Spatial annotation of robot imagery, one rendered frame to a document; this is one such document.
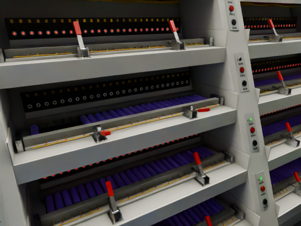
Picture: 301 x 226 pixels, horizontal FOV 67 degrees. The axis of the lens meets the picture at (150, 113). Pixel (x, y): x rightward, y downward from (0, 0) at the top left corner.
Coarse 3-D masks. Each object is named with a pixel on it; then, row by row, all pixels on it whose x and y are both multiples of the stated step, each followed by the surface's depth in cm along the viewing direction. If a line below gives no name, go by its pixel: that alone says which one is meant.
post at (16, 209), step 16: (0, 96) 47; (0, 112) 43; (0, 128) 43; (0, 144) 43; (0, 160) 43; (0, 176) 43; (0, 192) 42; (16, 192) 44; (16, 208) 43; (16, 224) 43
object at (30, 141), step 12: (168, 108) 65; (180, 108) 66; (108, 120) 58; (120, 120) 58; (132, 120) 60; (144, 120) 62; (156, 120) 61; (48, 132) 52; (60, 132) 52; (72, 132) 53; (84, 132) 54; (24, 144) 49; (36, 144) 49; (48, 144) 49
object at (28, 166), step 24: (144, 96) 75; (216, 96) 74; (168, 120) 63; (192, 120) 62; (216, 120) 67; (72, 144) 51; (96, 144) 51; (120, 144) 54; (144, 144) 57; (24, 168) 45; (48, 168) 47; (72, 168) 50
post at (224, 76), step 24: (192, 0) 78; (216, 0) 69; (192, 24) 81; (216, 24) 71; (240, 24) 72; (240, 48) 72; (192, 72) 86; (216, 72) 75; (240, 96) 71; (240, 120) 70; (240, 144) 71; (264, 168) 74; (240, 192) 75; (264, 216) 73
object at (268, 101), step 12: (276, 60) 103; (288, 60) 107; (300, 60) 112; (252, 72) 97; (264, 72) 101; (276, 72) 84; (288, 72) 109; (300, 72) 110; (264, 84) 91; (276, 84) 88; (288, 84) 92; (300, 84) 93; (264, 96) 82; (276, 96) 81; (288, 96) 81; (300, 96) 85; (264, 108) 76; (276, 108) 80
